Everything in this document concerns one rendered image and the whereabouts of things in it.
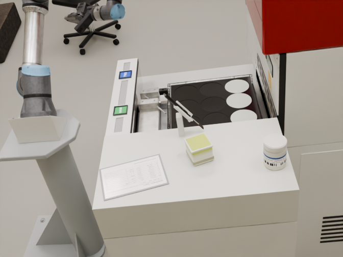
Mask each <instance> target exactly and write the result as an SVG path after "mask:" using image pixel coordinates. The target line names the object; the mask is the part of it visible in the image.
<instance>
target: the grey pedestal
mask: <svg viewBox="0 0 343 257"><path fill-rule="evenodd" d="M56 112H57V117H64V118H66V119H67V122H66V125H65V128H64V131H63V133H62V136H61V139H60V140H59V141H45V142H31V143H19V142H18V140H17V138H16V136H15V134H14V132H13V129H12V130H11V132H10V134H9V136H8V138H7V140H6V142H5V143H4V145H3V147H2V149H1V151H0V162H2V161H19V160H36V162H37V164H38V166H39V169H40V171H41V173H42V175H43V178H44V180H45V182H46V184H47V187H48V189H49V191H50V193H51V196H52V198H53V200H54V202H55V205H56V209H55V211H54V213H53V214H52V215H41V216H38V218H37V220H36V223H35V226H34V229H33V232H32V234H31V237H30V240H29V243H28V245H27V248H26V251H25V253H24V256H23V257H102V256H103V255H104V253H105V248H106V245H105V243H104V240H103V237H102V235H101V232H100V229H99V226H98V224H97V221H96V219H95V216H94V213H93V211H92V206H91V203H90V201H89V198H88V195H87V192H86V190H85V187H84V184H83V181H82V179H81V176H80V173H79V171H78V168H77V165H76V162H75V160H74V157H73V155H72V152H71V149H70V146H69V144H70V143H71V142H73V141H74V140H75V139H76V138H77V135H78V132H79V129H80V126H81V125H80V122H79V121H78V120H77V119H75V118H74V117H73V116H72V115H71V114H70V113H68V112H67V111H66V110H65V109H56Z"/></svg>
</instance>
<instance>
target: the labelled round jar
mask: <svg viewBox="0 0 343 257"><path fill-rule="evenodd" d="M286 157H287V139H286V138H285V137H284V136H283V135H281V134H269V135H267V136H266V137H265V138H264V139H263V163H264V165H265V167H266V168H268V169H270V170H280V169H282V168H284V167H285V165H286Z"/></svg>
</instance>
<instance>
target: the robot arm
mask: <svg viewBox="0 0 343 257"><path fill-rule="evenodd" d="M48 3H49V0H22V10H23V11H24V12H25V22H24V40H23V58H22V65H21V66H20V67H19V68H18V80H17V82H16V89H17V92H18V93H19V94H20V95H21V96H22V97H23V105H22V109H21V113H20V118H27V117H40V116H47V115H49V116H57V112H56V109H55V107H54V104H53V102H52V90H51V72H50V68H49V67H48V66H46V65H42V53H43V34H44V16H45V15H46V14H47V13H48ZM76 10H77V12H76V11H75V12H74V9H73V8H71V9H70V11H69V13H68V14H67V15H66V16H65V17H64V19H65V20H67V21H69V22H72V23H76V24H77V25H76V26H75V28H74V29H75V30H76V31H77V32H78V33H79V34H80V35H82V34H83V32H84V31H85V30H86V29H87V28H88V27H89V25H90V24H91V23H92V22H93V21H105V20H118V19H122V18H124V16H125V8H124V6H123V5H122V0H107V3H106V5H103V6H99V5H98V3H96V4H95V5H94V6H92V5H90V4H88V3H86V2H85V3H78V6H77V9H76Z"/></svg>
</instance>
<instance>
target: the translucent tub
mask: <svg viewBox="0 0 343 257"><path fill-rule="evenodd" d="M184 141H185V145H186V153H187V155H188V156H189V158H190V160H191V162H192V164H193V165H194V166H197V165H200V164H203V163H206V162H209V161H212V160H213V159H214V155H213V149H212V147H213V144H212V143H211V141H210V140H209V138H208V137H207V135H206V133H205V132H204V133H201V134H198V135H194V136H191V137H188V138H185V139H184Z"/></svg>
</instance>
